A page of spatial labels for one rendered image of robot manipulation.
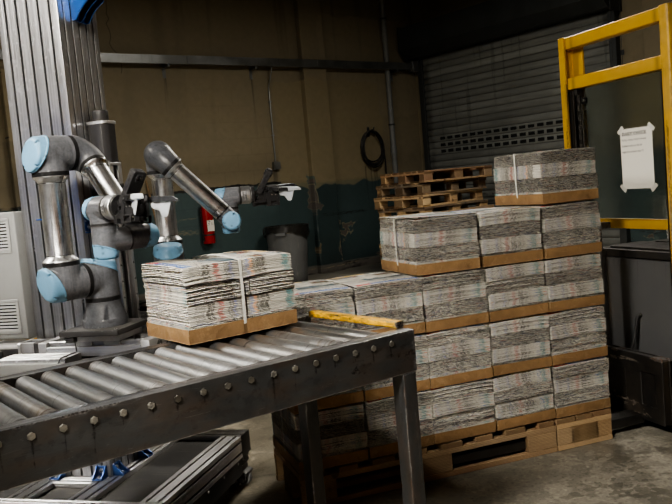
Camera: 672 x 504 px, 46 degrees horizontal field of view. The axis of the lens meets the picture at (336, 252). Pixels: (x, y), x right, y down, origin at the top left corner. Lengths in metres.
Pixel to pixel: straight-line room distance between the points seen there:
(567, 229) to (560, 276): 0.20
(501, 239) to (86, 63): 1.76
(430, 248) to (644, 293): 1.29
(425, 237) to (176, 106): 7.25
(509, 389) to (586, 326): 0.45
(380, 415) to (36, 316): 1.36
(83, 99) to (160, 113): 6.97
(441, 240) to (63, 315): 1.48
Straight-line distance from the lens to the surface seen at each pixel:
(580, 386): 3.63
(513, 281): 3.36
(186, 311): 2.28
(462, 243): 3.22
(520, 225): 3.36
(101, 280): 2.73
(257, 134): 10.66
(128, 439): 1.82
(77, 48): 3.10
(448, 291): 3.22
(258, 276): 2.38
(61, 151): 2.68
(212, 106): 10.37
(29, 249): 3.10
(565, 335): 3.53
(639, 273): 4.06
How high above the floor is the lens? 1.23
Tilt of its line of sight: 5 degrees down
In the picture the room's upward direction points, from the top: 5 degrees counter-clockwise
